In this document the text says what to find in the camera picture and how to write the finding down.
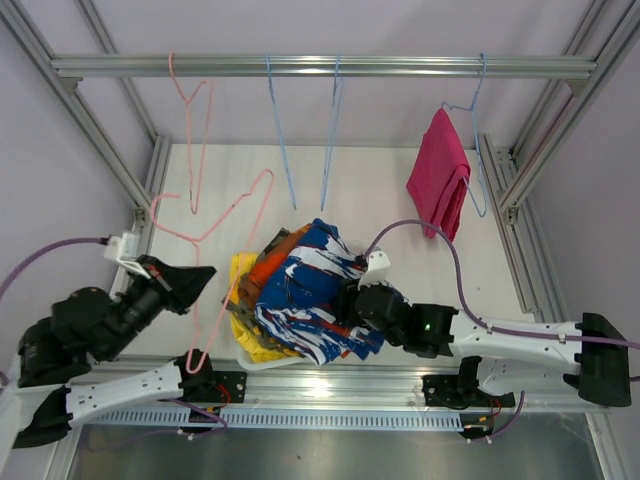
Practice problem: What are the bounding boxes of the left aluminium frame posts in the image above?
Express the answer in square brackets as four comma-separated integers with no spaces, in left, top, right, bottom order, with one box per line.
[1,1,172,229]

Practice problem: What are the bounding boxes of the right aluminium frame posts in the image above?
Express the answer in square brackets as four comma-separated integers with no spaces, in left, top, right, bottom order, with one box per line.
[479,1,639,321]

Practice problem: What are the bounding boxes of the pink wire hanger blue trousers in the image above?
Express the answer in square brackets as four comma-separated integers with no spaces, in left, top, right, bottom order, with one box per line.
[148,169,275,374]

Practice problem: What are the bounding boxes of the aluminium frame posts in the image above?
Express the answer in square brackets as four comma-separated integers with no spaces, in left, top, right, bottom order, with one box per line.
[1,1,172,229]
[479,1,639,321]

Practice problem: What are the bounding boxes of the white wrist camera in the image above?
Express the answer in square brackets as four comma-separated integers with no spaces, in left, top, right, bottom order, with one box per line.
[104,231,151,279]
[357,250,391,290]

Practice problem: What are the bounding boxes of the orange camouflage trousers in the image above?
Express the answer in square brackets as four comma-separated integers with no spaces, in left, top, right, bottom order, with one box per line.
[237,223,311,309]

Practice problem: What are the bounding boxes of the white slotted cable duct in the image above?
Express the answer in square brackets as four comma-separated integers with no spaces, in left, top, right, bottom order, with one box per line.
[90,406,463,433]

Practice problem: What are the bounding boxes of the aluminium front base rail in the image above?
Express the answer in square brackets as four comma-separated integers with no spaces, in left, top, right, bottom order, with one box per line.
[63,355,611,414]

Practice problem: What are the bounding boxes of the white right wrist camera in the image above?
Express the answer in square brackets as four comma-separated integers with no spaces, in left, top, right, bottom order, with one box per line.
[357,250,391,290]

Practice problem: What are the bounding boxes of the light blue hanger orange trousers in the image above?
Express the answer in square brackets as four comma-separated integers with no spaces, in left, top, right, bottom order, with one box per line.
[320,54,342,211]

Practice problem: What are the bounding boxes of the aluminium hanging rail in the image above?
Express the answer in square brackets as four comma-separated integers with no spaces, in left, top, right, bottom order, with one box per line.
[50,53,597,80]

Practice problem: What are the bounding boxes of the light blue hanger camo trousers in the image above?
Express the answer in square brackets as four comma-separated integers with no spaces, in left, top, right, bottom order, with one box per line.
[265,53,297,211]

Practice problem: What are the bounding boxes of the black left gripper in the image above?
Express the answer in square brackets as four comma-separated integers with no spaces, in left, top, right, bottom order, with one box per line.
[100,253,217,360]

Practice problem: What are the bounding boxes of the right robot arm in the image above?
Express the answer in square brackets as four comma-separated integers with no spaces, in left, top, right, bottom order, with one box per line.
[331,281,632,407]

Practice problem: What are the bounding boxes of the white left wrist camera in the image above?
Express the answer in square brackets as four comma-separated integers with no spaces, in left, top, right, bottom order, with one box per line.
[104,231,151,279]

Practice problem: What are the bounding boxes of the light blue hanger magenta trousers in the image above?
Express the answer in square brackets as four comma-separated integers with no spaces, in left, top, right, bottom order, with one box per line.
[441,52,489,218]

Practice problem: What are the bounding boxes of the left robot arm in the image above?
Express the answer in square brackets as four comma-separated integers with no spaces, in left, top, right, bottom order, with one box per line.
[1,255,217,449]

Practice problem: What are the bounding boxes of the blue white patterned trousers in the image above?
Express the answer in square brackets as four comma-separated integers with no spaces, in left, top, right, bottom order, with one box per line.
[254,218,384,366]

